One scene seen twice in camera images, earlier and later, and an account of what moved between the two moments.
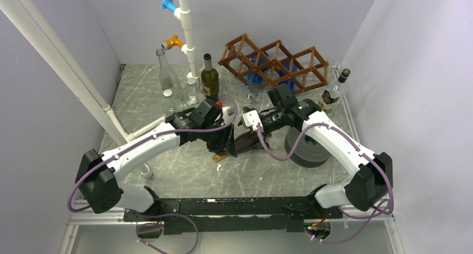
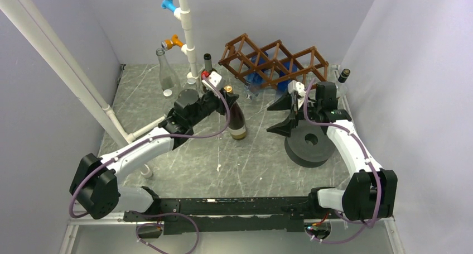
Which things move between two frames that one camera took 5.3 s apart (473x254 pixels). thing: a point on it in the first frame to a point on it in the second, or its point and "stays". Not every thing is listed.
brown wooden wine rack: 274,65 stays
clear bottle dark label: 169,78 stays
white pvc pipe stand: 184,13 stays
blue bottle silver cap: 256,75 stays
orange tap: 167,44 stays
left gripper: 226,144 to 229,97
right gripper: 246,110 to 284,128
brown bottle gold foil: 245,142 to 237,127
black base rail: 282,214 stays
